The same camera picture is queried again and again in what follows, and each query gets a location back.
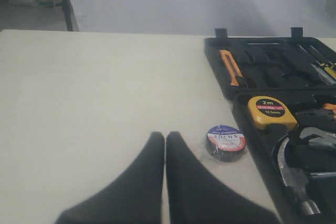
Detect orange handled pliers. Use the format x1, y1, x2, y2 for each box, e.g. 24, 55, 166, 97
295, 103, 335, 124

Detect black electrical tape roll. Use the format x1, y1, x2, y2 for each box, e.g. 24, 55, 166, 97
195, 124, 247, 163

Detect yellow black screwdriver left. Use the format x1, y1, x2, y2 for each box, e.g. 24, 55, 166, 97
298, 45, 336, 80

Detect claw hammer black grip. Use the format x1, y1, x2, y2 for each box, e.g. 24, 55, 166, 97
277, 137, 335, 219

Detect black plastic tool case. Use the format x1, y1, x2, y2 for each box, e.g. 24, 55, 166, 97
204, 27, 335, 223

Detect yellow measuring tape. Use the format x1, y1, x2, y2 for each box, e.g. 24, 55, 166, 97
247, 95, 298, 131

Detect clear voltage tester screwdriver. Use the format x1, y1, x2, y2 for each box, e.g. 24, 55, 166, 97
311, 63, 335, 85

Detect black metal frame post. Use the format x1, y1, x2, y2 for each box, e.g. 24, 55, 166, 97
56, 0, 74, 31

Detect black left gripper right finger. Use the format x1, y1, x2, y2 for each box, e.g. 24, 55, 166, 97
166, 131, 279, 223

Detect orange utility knife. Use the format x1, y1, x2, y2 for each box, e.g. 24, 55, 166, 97
219, 50, 247, 87

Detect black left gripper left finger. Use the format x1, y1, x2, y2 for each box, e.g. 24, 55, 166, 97
56, 132, 165, 223

